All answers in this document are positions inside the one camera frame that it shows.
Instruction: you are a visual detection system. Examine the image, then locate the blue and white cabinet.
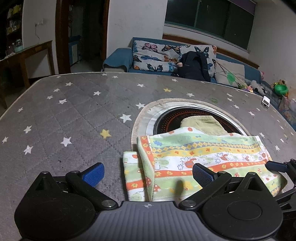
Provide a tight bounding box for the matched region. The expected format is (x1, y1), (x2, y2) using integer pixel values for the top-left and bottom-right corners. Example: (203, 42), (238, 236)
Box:
(68, 36), (81, 67)

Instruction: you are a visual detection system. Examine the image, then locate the blue sofa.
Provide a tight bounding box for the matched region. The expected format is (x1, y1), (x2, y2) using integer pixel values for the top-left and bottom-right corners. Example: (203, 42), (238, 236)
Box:
(103, 37), (263, 86)

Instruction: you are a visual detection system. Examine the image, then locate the plain light green cloth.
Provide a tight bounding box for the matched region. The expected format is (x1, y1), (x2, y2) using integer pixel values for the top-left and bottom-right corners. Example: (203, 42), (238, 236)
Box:
(180, 116), (229, 136)

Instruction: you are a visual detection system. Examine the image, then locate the toy wand with green tip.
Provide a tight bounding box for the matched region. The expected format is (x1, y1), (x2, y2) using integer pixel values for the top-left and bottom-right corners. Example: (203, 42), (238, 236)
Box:
(217, 61), (246, 87)

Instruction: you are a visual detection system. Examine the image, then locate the green toy bowl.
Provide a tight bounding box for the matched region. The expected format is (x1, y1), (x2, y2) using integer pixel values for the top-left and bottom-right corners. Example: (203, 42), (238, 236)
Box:
(274, 84), (289, 95)

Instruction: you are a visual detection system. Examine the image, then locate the dark window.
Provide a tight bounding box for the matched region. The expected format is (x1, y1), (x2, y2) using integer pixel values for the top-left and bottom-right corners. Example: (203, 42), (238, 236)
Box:
(165, 0), (258, 50)

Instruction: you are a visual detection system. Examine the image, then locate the round black induction cooktop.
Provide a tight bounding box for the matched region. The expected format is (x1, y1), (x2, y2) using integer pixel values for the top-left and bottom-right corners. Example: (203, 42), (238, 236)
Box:
(148, 105), (252, 140)

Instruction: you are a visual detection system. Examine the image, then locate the white cushion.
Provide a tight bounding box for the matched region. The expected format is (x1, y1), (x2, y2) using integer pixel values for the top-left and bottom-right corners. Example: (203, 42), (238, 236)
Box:
(214, 59), (247, 88)

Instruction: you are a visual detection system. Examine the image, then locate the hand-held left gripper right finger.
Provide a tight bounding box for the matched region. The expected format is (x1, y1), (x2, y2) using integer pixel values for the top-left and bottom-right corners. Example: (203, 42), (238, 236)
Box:
(179, 163), (266, 211)

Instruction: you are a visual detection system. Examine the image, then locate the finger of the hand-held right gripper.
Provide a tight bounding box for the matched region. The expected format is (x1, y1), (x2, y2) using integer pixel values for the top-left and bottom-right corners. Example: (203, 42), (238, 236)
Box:
(275, 185), (296, 212)
(265, 159), (296, 181)

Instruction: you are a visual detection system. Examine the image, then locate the grey star-printed table cover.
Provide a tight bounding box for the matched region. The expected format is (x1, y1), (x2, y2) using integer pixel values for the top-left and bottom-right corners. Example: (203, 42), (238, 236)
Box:
(0, 72), (296, 209)

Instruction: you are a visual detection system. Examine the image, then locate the dark wall shelf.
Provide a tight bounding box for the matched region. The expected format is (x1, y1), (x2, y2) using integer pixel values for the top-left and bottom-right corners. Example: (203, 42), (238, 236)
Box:
(0, 0), (24, 57)

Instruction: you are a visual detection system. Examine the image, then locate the colourful patterned towel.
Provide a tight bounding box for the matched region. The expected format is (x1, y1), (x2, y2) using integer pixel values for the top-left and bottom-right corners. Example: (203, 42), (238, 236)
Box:
(122, 127), (287, 202)

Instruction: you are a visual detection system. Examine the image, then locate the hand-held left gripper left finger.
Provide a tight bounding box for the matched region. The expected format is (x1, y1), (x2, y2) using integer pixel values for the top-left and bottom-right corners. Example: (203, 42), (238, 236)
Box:
(32, 162), (117, 210)

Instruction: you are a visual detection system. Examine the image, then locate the wooden door frame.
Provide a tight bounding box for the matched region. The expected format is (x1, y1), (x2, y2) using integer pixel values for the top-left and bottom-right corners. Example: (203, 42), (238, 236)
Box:
(55, 0), (110, 75)

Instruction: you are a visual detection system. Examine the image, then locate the black backpack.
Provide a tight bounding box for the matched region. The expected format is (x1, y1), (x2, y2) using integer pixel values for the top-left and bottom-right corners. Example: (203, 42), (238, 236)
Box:
(171, 51), (215, 82)

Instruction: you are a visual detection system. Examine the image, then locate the wooden desk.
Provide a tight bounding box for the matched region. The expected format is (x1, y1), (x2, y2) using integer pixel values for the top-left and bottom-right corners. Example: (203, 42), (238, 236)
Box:
(0, 40), (56, 109)

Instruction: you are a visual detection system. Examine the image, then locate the butterfly-printed pillow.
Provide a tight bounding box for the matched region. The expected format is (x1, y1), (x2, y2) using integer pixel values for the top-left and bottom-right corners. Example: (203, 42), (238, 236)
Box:
(132, 40), (218, 73)

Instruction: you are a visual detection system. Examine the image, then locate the white plush toy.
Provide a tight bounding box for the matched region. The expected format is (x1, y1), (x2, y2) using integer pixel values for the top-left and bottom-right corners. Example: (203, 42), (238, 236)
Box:
(251, 80), (267, 95)

